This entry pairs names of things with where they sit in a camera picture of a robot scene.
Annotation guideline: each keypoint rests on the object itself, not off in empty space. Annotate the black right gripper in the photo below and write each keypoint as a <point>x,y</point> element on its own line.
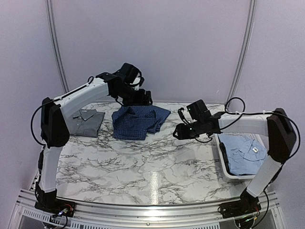
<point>181,134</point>

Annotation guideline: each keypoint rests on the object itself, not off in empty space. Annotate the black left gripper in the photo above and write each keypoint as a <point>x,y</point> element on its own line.
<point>139,101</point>

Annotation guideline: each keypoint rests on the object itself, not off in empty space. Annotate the blue checked long sleeve shirt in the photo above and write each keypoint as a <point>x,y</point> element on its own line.
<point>135,122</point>

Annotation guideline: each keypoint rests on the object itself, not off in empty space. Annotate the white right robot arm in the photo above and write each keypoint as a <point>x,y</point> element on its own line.
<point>282,132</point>

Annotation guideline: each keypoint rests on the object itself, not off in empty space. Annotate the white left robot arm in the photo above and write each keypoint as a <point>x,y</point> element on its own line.
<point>125,83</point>

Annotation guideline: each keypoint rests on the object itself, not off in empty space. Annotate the dark garment in basket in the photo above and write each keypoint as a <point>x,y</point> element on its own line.
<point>223,150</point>

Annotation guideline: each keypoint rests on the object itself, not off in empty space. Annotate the folded grey shirt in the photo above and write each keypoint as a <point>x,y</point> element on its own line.
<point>85,122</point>

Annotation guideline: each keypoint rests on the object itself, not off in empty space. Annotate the light blue shirt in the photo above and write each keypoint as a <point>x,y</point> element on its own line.
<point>245,155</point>

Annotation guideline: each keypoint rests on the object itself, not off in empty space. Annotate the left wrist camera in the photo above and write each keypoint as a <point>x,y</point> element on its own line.
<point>138,81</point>

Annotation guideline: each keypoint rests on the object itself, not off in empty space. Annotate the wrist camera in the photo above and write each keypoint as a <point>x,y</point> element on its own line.
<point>182,117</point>
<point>138,81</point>

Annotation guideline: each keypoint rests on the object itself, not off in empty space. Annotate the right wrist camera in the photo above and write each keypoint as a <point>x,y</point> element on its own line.
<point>182,117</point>

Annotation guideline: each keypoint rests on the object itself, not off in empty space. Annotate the right aluminium corner post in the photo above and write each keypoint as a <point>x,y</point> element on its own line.
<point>244,48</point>

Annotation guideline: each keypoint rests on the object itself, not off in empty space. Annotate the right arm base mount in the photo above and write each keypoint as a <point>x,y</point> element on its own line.
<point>238,210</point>

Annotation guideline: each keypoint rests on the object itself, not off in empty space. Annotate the aluminium front frame rail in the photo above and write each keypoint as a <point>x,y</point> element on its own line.
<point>89,215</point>

